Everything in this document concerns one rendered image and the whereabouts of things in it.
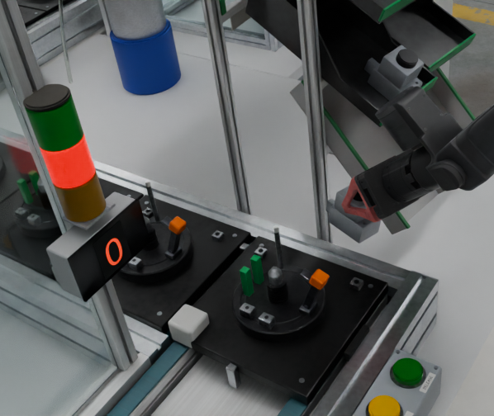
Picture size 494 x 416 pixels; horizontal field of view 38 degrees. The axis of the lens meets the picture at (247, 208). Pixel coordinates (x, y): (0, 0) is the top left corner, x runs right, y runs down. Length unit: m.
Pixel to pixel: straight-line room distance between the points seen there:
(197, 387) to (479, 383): 0.42
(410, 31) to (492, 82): 2.31
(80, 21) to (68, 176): 1.47
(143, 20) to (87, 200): 1.03
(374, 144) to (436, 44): 0.19
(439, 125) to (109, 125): 1.08
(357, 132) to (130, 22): 0.79
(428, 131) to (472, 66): 2.78
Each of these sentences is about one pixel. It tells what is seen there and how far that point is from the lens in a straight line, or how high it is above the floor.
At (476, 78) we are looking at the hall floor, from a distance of 3.56.
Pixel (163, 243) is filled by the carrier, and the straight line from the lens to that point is 1.22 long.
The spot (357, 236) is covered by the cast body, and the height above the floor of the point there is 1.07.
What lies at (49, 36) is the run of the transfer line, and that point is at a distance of 2.20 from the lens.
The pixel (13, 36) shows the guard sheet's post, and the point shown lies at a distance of 0.79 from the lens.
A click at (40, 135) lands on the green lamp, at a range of 0.80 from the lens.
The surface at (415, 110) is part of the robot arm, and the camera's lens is 0.88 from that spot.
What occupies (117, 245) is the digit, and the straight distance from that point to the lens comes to 0.90.
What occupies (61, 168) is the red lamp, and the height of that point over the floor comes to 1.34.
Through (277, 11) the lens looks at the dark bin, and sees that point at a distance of 1.11.
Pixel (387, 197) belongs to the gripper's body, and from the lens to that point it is 0.97.
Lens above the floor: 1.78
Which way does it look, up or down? 39 degrees down
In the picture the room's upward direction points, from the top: 9 degrees counter-clockwise
